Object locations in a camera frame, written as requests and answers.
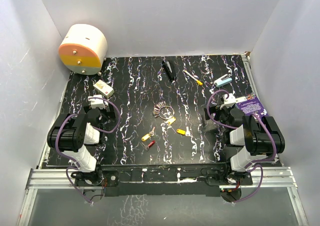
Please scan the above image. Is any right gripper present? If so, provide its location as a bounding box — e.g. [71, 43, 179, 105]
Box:
[204, 103, 234, 131]

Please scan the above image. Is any metal keyring with keys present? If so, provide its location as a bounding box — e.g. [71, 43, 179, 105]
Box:
[152, 101, 175, 121]

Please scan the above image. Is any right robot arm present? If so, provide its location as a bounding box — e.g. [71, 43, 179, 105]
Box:
[204, 105, 285, 185]

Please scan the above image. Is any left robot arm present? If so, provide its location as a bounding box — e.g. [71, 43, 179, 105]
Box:
[47, 103, 119, 186]

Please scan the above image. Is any purple booklet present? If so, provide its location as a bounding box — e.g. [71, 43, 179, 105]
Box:
[235, 93, 268, 117]

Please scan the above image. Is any small white card box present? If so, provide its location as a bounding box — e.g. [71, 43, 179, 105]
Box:
[93, 80, 115, 99]

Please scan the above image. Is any white pen yellow cap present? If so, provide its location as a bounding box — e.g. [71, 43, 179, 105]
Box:
[183, 70, 203, 86]

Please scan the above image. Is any red headed key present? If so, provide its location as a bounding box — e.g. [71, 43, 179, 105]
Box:
[141, 140, 156, 151]

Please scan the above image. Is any round pastel drawer box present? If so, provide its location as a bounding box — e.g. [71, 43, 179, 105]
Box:
[58, 23, 108, 75]

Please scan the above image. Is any black folding tool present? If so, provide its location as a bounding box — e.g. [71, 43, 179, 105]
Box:
[162, 60, 177, 82]

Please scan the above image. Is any black base bar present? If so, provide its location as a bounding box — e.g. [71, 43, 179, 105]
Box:
[71, 162, 253, 197]

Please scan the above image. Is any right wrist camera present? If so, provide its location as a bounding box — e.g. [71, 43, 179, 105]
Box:
[222, 93, 236, 108]

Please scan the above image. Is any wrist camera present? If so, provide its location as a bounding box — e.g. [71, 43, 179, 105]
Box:
[222, 93, 236, 108]
[88, 94, 106, 110]

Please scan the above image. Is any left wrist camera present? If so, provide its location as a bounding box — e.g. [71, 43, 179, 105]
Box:
[88, 94, 106, 110]

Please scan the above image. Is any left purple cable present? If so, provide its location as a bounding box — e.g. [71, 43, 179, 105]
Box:
[55, 97, 122, 204]

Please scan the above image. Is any purple cable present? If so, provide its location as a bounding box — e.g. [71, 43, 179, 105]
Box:
[207, 89, 278, 204]
[55, 97, 122, 204]

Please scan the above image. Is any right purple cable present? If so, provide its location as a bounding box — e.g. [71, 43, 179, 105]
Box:
[207, 89, 278, 204]

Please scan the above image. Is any aluminium frame rail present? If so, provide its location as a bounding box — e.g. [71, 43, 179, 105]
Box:
[25, 167, 298, 190]

